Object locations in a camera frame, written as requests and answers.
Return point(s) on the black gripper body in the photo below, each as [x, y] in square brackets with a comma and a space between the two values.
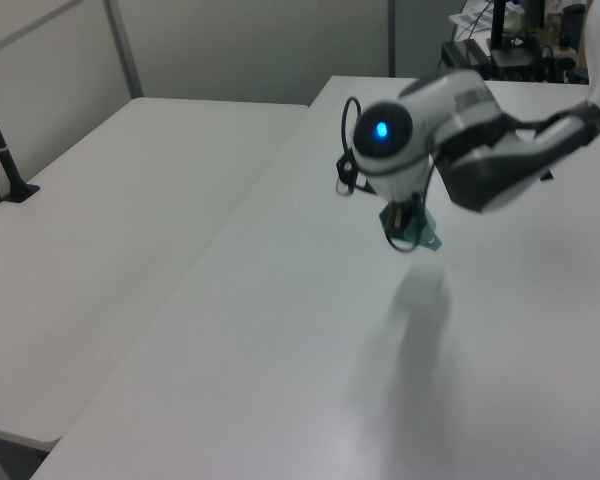
[405, 212]

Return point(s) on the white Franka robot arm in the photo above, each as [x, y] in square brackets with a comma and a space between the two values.
[430, 110]

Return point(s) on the black monitor stand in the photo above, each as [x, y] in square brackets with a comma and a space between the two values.
[507, 47]

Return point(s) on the white side table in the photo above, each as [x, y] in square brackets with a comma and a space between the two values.
[105, 225]

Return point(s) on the grey partition frame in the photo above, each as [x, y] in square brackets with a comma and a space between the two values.
[125, 47]

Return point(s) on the black camera pole with foot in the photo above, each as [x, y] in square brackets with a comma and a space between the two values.
[5, 160]

